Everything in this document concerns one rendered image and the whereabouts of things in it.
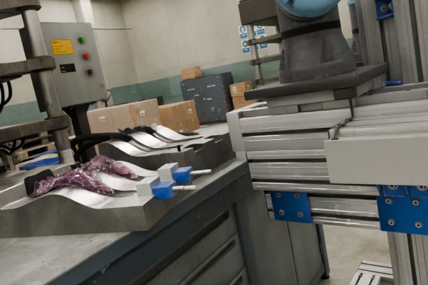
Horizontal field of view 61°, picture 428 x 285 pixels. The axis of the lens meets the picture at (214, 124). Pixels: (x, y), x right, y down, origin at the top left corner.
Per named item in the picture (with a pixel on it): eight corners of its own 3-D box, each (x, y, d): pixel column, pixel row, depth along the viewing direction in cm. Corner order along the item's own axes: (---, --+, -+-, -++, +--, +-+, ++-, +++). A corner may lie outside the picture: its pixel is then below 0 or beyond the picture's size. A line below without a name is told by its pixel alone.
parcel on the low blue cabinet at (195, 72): (203, 76, 868) (200, 65, 864) (195, 78, 841) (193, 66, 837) (190, 79, 892) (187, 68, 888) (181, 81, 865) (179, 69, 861)
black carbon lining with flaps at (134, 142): (208, 142, 120) (202, 114, 119) (178, 155, 108) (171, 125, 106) (137, 146, 141) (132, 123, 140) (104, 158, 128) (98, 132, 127)
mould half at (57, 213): (193, 186, 97) (185, 147, 96) (148, 230, 73) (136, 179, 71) (47, 200, 113) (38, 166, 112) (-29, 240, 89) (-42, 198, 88)
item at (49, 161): (78, 171, 472) (74, 155, 469) (52, 182, 437) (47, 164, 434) (48, 173, 500) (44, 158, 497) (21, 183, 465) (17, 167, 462)
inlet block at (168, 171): (216, 179, 90) (212, 158, 89) (210, 186, 85) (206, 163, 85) (169, 183, 94) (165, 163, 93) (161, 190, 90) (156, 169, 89)
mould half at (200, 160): (236, 156, 123) (229, 117, 121) (190, 182, 102) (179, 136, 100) (136, 159, 152) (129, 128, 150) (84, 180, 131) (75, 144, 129)
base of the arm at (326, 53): (365, 66, 74) (359, 18, 73) (342, 74, 63) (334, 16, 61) (298, 77, 84) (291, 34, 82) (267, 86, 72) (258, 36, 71)
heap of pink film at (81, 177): (144, 173, 97) (138, 145, 96) (106, 198, 80) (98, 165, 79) (67, 182, 105) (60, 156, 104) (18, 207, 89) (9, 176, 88)
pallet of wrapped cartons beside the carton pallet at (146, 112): (174, 156, 558) (162, 96, 545) (140, 172, 490) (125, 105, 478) (117, 160, 620) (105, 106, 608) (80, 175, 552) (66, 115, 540)
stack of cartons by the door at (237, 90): (274, 114, 798) (268, 77, 787) (269, 117, 771) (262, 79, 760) (241, 118, 846) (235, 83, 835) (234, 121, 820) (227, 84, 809)
